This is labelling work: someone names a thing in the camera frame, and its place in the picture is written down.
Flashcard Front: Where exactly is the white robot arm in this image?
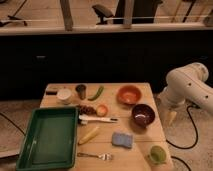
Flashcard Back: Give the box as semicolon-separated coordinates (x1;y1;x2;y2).
158;62;213;126

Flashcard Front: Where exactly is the blue sponge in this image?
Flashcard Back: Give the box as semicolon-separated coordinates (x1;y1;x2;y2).
112;132;133;149

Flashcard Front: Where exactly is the wooden post right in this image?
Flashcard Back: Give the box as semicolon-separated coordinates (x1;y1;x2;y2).
123;0;135;29

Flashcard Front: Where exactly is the black cable left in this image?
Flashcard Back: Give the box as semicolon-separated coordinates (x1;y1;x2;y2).
0;112;26;137

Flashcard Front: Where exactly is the green pepper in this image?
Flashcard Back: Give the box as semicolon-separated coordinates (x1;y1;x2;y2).
88;86;104;101

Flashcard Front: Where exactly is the orange peach fruit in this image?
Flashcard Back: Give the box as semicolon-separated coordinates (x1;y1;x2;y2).
96;104;108;117

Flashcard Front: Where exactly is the green plastic tray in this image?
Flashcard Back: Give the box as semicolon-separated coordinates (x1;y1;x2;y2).
16;107;78;171

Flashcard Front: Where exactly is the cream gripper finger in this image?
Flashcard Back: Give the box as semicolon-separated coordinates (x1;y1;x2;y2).
168;111;177;126

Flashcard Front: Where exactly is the black office chair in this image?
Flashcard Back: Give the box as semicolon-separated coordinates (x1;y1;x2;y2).
92;4;113;25

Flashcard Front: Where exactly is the wooden post left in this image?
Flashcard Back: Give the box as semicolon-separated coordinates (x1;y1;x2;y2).
60;0;73;31

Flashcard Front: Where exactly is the wooden post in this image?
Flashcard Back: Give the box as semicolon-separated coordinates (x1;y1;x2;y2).
60;0;73;31
123;0;135;29

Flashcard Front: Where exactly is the dark metal cup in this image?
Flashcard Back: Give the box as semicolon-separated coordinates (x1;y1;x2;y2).
75;84;86;100

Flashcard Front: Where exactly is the green cup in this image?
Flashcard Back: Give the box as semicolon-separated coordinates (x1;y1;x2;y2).
148;145;167;165

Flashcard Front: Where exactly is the brown grape bunch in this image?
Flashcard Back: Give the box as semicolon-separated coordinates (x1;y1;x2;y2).
77;105;96;115

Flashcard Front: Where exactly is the yellow corn cob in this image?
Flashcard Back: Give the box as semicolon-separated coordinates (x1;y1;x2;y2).
78;127;100;145

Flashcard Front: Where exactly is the dark maroon bowl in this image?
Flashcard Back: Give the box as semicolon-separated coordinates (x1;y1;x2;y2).
132;104;155;128

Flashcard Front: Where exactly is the orange bowl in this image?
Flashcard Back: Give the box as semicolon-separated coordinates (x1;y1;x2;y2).
117;85;142;105

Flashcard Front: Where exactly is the white cup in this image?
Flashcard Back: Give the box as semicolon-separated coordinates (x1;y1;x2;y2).
56;88;72;105

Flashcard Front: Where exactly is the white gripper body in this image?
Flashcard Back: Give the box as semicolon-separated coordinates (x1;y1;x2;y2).
158;87;185;110

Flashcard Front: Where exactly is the silver fork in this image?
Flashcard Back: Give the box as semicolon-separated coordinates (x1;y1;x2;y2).
77;153;114;161

